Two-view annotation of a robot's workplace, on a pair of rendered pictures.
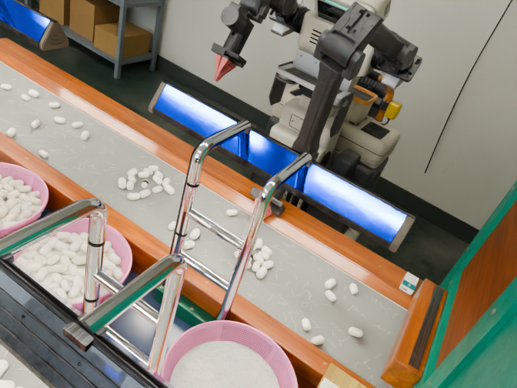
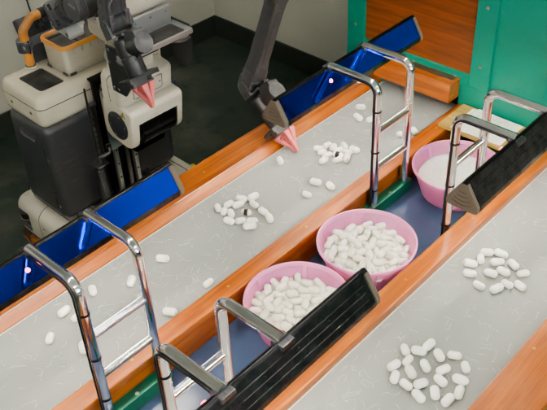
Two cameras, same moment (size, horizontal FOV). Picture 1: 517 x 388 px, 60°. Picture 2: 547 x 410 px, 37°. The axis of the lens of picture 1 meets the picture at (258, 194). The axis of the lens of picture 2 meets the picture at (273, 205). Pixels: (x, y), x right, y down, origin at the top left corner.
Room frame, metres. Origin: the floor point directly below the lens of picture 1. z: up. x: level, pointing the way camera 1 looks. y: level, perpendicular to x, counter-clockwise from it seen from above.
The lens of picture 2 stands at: (0.22, 1.96, 2.20)
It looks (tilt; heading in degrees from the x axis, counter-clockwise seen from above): 38 degrees down; 294
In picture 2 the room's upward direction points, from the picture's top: 3 degrees counter-clockwise
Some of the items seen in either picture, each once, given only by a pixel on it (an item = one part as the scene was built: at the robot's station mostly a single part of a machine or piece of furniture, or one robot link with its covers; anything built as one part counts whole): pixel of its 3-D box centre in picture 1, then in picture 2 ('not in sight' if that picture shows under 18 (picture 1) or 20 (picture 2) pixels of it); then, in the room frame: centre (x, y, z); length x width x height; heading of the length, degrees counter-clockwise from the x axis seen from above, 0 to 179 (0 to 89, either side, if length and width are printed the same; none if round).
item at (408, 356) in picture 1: (417, 330); (415, 76); (0.73, -0.44, 0.83); 0.30 x 0.06 x 0.07; 160
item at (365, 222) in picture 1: (272, 155); (347, 65); (0.83, 0.00, 1.08); 0.62 x 0.08 x 0.07; 70
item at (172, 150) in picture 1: (169, 169); (182, 215); (1.24, 0.31, 0.67); 1.81 x 0.12 x 0.19; 70
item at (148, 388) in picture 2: not in sight; (99, 319); (1.10, 0.94, 0.90); 0.20 x 0.19 x 0.45; 70
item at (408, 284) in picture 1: (408, 283); not in sight; (0.95, -0.46, 0.77); 0.06 x 0.04 x 0.02; 160
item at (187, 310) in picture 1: (231, 233); (368, 129); (0.76, 0.03, 0.90); 0.20 x 0.19 x 0.45; 70
